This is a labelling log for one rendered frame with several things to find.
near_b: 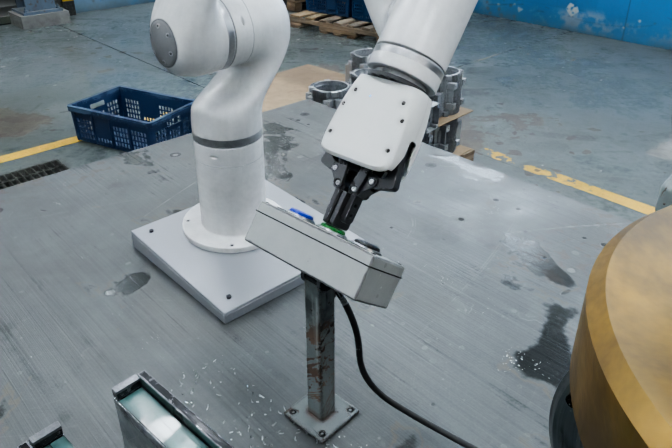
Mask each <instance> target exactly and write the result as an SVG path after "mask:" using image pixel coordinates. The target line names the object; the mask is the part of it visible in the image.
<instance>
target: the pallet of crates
mask: <svg viewBox="0 0 672 448"><path fill-rule="evenodd" d="M313 3H314V5H313ZM314 14H315V15H314ZM309 15H311V16H309ZM305 16H307V17H305ZM301 17H305V18H301ZM289 19H290V27H294V28H302V27H306V26H310V25H315V26H319V30H320V33H324V34H328V33H331V32H332V33H333V35H335V36H339V37H341V36H344V35H348V36H347V38H350V39H355V38H356V37H362V36H373V37H377V38H376V41H378V39H379V36H378V34H377V32H376V30H375V28H374V25H373V23H372V21H371V18H370V16H369V13H368V10H367V8H366V5H365V2H364V0H314V2H313V0H306V10H305V11H301V12H297V13H293V14H290V17H289ZM339 19H343V20H340V21H336V22H333V23H329V22H331V21H335V20H339Z"/></svg>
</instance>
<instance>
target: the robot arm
mask: <svg viewBox="0 0 672 448"><path fill-rule="evenodd" d="M364 2H365V5H366V8H367V10H368V13H369V16H370V18H371V21H372V23H373V25H374V28H375V30H376V32H377V34H378V36H379V39H378V41H377V43H376V46H375V48H374V50H373V52H372V54H370V55H369V56H368V58H367V66H368V67H369V68H371V70H369V71H368V73H367V75H366V74H361V75H360V76H359V77H358V78H357V79H356V81H355V82H354V83H353V85H352V86H351V88H350V89H349V90H348V92H347V94H346V95H345V97H344V98H343V100H342V102H341V103H340V105H339V107H338V109H337V110H336V112H335V114H334V116H333V118H332V120H331V122H330V124H329V126H328V128H327V130H326V132H325V134H324V136H323V139H322V142H321V147H322V149H323V150H324V151H325V154H324V155H323V156H322V158H321V162H322V163H323V164H324V165H325V166H327V167H328V168H329V169H330V170H332V174H333V177H334V181H333V186H334V187H336V189H335V191H334V193H333V195H332V197H331V200H330V202H329V204H328V206H327V208H326V212H325V214H324V217H323V221H324V222H326V223H328V224H330V225H332V226H334V227H337V228H339V229H341V230H344V231H347V230H348V229H349V227H350V224H352V222H353V220H354V218H355V216H356V214H357V212H358V209H359V207H360V205H361V203H362V201H363V200H368V199H369V197H370V196H371V195H373V194H375V193H377V192H379V191H386V192H397V191H398V190H399V187H400V183H401V181H402V180H404V179H405V178H406V176H407V175H408V173H409V171H410V169H411V167H412V165H413V163H414V160H415V158H416V155H417V153H418V150H419V148H420V145H421V142H422V139H423V136H424V133H425V130H426V127H427V123H428V119H429V115H430V111H431V105H432V100H431V99H430V98H429V97H431V96H434V95H435V94H436V92H437V90H438V88H439V86H440V83H441V81H442V79H443V77H444V74H445V72H446V70H447V68H448V65H449V63H450V61H451V59H452V57H453V54H454V52H455V50H456V48H457V46H458V43H459V41H460V39H461V37H462V35H463V32H464V30H465V28H466V26H467V24H468V21H469V19H470V17H471V15H472V13H473V10H474V8H475V6H476V4H477V2H478V0H364ZM150 40H151V45H152V49H153V52H154V54H155V56H156V58H157V59H158V61H159V62H160V64H161V65H162V66H163V67H164V68H165V69H167V70H168V71H169V72H171V73H173V74H175V75H178V76H182V77H198V76H202V75H206V74H210V73H214V72H217V71H218V72H217V73H216V74H215V76H214V77H213V78H212V80H211V81H210V82H209V83H208V84H207V86H206V87H205V88H204V89H203V90H202V91H201V92H200V94H199V95H198V96H197V97H196V99H195V100H194V102H193V104H192V106H191V128H192V138H193V147H194V157H195V166H196V175H197V184H198V193H199V202H200V203H198V204H197V205H195V206H194V207H192V208H191V209H190V210H189V211H188V212H187V213H186V215H185V217H184V218H183V223H182V225H183V233H184V235H185V237H186V238H187V239H188V241H189V242H191V243H192V244H194V245H195V246H197V247H199V248H201V249H205V250H208V251H212V252H218V253H239V252H246V251H250V250H254V249H257V248H258V247H256V246H254V245H252V244H251V243H249V242H247V241H246V240H245V237H246V234H247V232H248V230H249V228H250V226H251V223H252V221H253V219H254V217H255V215H256V213H257V211H256V209H257V210H258V208H259V206H260V204H261V202H262V201H263V202H269V203H270V204H272V205H275V206H277V207H280V206H279V205H278V204H277V203H275V202H274V201H272V200H270V199H268V198H266V191H265V170H264V149H263V125H262V104H263V100H264V97H265V95H266V93H267V91H268V89H269V87H270V85H271V83H272V81H273V79H274V77H275V75H276V74H277V72H278V70H279V68H280V65H281V63H282V61H283V59H284V57H285V54H286V51H287V48H288V44H289V40H290V20H289V15H288V11H287V8H286V6H285V4H284V2H283V0H156V1H155V3H154V7H153V11H152V15H151V22H150ZM339 158H340V162H339V161H338V159H339ZM348 170H349V171H348ZM368 177H369V178H368ZM280 208H281V207H280Z"/></svg>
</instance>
